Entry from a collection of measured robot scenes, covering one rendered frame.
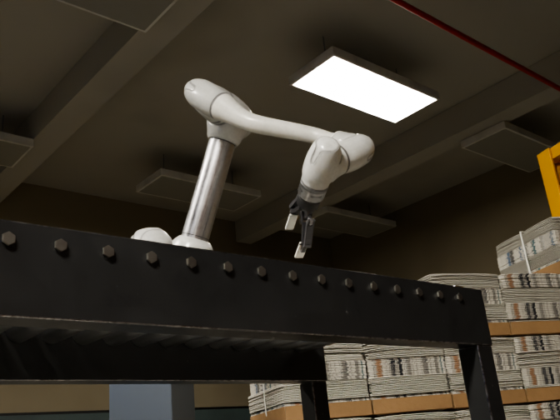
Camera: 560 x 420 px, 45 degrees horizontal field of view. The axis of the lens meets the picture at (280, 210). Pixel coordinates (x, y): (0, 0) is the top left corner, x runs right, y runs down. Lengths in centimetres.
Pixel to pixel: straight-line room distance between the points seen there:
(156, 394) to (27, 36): 482
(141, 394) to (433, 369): 95
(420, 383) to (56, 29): 491
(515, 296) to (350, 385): 75
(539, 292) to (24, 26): 496
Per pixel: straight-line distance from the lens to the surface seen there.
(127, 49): 596
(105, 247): 92
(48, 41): 655
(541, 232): 287
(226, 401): 1010
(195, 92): 240
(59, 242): 89
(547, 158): 367
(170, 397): 209
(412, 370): 230
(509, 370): 250
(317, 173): 204
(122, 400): 215
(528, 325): 259
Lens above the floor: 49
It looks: 20 degrees up
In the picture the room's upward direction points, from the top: 6 degrees counter-clockwise
